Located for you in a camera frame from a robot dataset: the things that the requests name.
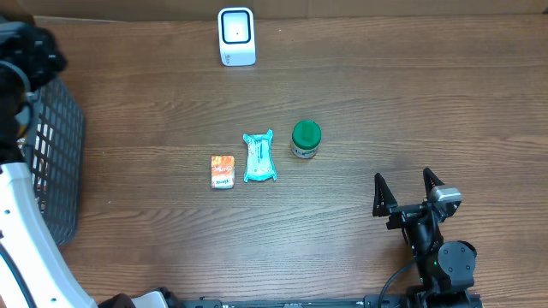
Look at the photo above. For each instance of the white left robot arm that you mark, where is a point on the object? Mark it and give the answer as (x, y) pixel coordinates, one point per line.
(33, 271)

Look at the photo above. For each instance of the teal wet wipes pack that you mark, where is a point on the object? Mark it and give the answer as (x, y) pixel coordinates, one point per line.
(260, 165)

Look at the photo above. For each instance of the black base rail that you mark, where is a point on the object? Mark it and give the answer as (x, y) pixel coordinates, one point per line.
(299, 303)

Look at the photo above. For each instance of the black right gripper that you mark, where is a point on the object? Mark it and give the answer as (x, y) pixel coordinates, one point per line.
(385, 204)

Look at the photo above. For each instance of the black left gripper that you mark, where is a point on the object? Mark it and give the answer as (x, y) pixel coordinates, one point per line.
(38, 49)

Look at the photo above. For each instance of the white barcode scanner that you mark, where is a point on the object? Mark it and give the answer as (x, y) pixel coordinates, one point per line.
(236, 37)

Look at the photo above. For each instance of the grey plastic mesh basket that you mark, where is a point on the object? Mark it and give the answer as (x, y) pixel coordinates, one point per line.
(53, 149)

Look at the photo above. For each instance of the green lid seasoning jar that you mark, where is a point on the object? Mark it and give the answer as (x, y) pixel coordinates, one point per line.
(306, 137)

